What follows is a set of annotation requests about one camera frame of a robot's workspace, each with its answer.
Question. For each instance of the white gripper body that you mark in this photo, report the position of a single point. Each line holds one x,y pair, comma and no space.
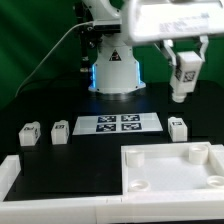
154,20

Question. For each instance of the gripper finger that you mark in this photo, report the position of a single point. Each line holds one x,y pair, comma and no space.
166,48
202,45

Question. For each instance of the white square table top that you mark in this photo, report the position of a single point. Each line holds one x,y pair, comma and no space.
172,167

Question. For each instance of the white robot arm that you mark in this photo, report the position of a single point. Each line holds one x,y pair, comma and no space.
116,71

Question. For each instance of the white marker sheet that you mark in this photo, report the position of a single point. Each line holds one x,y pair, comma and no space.
120,123

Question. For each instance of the black camera on stand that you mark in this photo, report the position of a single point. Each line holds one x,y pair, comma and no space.
107,26

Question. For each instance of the white front obstacle wall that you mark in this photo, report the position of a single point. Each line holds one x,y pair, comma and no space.
131,209

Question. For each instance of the white obstacle wall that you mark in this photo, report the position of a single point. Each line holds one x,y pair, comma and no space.
9,170
131,209

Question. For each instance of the white left obstacle wall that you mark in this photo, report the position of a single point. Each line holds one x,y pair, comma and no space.
9,170

